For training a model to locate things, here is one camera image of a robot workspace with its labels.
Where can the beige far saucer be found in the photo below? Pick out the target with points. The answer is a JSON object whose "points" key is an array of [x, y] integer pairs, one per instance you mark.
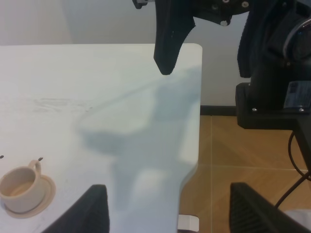
{"points": [[49, 189]]}

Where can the white table leg foot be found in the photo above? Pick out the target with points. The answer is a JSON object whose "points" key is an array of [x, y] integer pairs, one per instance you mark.
{"points": [[188, 223]]}

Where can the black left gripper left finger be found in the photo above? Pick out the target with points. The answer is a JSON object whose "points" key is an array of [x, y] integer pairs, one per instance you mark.
{"points": [[89, 214]]}

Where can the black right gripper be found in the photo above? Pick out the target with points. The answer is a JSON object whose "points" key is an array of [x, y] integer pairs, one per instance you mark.
{"points": [[175, 20]]}

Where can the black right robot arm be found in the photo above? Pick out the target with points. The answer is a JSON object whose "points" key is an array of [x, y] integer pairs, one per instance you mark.
{"points": [[274, 53]]}

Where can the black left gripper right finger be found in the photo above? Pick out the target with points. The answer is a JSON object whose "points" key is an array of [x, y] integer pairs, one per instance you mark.
{"points": [[249, 212]]}

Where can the beige far teacup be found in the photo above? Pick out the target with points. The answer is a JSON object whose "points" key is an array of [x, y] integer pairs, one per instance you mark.
{"points": [[21, 189]]}

